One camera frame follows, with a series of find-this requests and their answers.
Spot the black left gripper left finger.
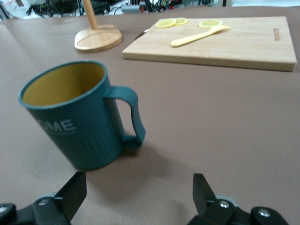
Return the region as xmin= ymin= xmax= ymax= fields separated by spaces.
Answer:
xmin=0 ymin=172 xmax=87 ymax=225

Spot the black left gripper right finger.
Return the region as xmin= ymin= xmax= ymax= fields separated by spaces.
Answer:
xmin=189 ymin=173 xmax=289 ymax=225

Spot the teal cup with yellow inside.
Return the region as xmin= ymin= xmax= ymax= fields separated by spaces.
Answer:
xmin=18 ymin=60 xmax=146 ymax=171

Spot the wooden cup rack with pegs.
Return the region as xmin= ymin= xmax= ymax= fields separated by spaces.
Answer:
xmin=74 ymin=0 xmax=123 ymax=53

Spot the bamboo cutting board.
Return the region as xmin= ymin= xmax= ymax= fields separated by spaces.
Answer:
xmin=121 ymin=15 xmax=297 ymax=72

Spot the lemon slice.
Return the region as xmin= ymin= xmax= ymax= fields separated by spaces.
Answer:
xmin=174 ymin=17 xmax=189 ymax=26
xmin=198 ymin=19 xmax=224 ymax=29
xmin=155 ymin=18 xmax=177 ymax=29

